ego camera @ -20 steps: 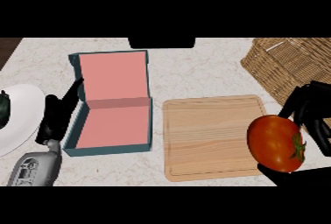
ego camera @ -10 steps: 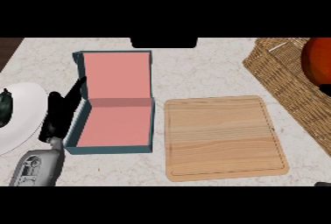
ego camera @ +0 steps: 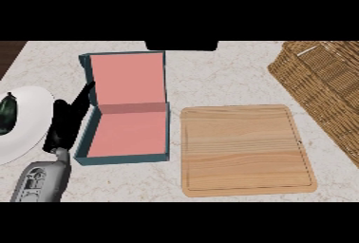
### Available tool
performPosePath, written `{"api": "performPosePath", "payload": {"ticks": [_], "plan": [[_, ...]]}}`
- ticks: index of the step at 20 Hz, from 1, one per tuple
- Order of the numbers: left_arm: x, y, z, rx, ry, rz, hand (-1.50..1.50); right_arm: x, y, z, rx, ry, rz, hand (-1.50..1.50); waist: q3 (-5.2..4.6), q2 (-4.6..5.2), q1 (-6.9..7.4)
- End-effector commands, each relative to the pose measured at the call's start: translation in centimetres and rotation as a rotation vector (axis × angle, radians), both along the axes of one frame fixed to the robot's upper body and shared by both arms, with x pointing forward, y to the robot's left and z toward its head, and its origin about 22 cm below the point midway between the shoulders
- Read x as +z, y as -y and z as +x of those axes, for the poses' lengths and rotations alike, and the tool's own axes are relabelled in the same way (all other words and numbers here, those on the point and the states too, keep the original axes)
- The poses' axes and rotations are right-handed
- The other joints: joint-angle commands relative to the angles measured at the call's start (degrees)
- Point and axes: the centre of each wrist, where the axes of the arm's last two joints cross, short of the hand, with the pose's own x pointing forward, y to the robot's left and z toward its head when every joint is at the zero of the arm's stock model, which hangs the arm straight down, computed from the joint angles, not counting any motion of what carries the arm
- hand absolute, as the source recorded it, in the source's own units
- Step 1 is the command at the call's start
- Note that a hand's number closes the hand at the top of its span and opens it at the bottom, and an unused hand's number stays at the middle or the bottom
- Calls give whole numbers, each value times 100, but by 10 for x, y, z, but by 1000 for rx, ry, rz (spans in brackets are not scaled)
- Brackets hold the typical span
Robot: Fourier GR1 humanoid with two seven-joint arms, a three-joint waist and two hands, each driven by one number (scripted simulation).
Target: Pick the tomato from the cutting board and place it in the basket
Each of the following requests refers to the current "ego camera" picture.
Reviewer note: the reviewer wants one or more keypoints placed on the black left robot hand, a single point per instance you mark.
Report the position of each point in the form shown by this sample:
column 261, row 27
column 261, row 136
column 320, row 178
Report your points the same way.
column 66, row 121

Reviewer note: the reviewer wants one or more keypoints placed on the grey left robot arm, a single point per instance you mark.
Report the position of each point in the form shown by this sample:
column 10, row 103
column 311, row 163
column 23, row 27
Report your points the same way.
column 45, row 178

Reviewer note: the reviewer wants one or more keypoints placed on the wooden cutting board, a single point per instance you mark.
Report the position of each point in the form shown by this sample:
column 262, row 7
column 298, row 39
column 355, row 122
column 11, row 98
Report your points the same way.
column 246, row 150

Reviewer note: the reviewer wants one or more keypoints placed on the wicker basket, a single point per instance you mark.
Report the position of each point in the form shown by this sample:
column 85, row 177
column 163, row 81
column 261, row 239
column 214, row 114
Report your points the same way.
column 323, row 88

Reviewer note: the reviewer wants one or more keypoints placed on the white plate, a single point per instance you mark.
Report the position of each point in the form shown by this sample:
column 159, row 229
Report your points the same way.
column 26, row 121

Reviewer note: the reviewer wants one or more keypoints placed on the dark green vegetable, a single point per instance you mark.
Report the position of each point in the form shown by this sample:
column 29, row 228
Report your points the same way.
column 7, row 114

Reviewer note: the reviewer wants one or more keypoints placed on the teal box with pink lining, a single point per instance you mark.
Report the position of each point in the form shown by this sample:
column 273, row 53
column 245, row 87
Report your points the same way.
column 128, row 107

